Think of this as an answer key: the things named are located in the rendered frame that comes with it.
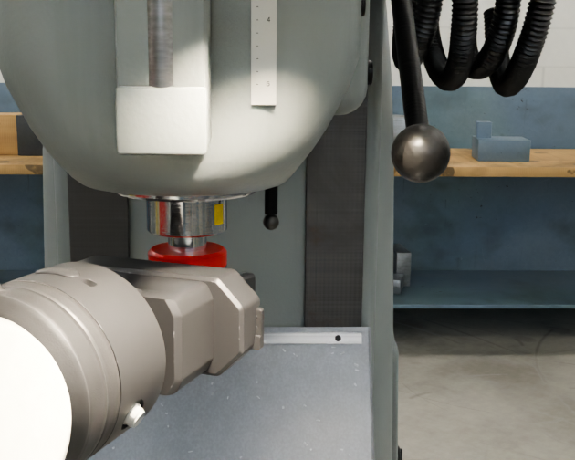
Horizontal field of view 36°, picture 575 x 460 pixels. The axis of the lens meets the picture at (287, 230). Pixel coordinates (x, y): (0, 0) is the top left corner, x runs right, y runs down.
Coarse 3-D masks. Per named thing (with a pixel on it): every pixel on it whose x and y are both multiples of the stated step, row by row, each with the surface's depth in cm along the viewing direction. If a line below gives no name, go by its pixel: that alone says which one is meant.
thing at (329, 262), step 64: (384, 0) 100; (384, 64) 94; (384, 128) 93; (64, 192) 90; (256, 192) 90; (320, 192) 90; (384, 192) 93; (64, 256) 91; (128, 256) 91; (256, 256) 92; (320, 256) 91; (384, 256) 95; (320, 320) 93; (384, 320) 96; (384, 384) 97; (384, 448) 99
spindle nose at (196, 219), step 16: (160, 208) 51; (176, 208) 50; (192, 208) 50; (208, 208) 51; (224, 208) 52; (160, 224) 51; (176, 224) 51; (192, 224) 51; (208, 224) 51; (224, 224) 52
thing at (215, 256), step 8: (152, 248) 53; (160, 248) 53; (168, 248) 53; (208, 248) 53; (216, 248) 53; (224, 248) 53; (152, 256) 52; (160, 256) 52; (168, 256) 51; (176, 256) 51; (184, 256) 51; (192, 256) 51; (200, 256) 51; (208, 256) 52; (216, 256) 52; (224, 256) 53; (192, 264) 51; (200, 264) 51; (208, 264) 52; (216, 264) 52; (224, 264) 53
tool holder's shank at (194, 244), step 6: (168, 240) 53; (174, 240) 52; (180, 240) 52; (186, 240) 52; (192, 240) 52; (198, 240) 52; (204, 240) 53; (168, 246) 53; (174, 246) 52; (180, 246) 52; (186, 246) 52; (192, 246) 52; (198, 246) 52; (204, 246) 53
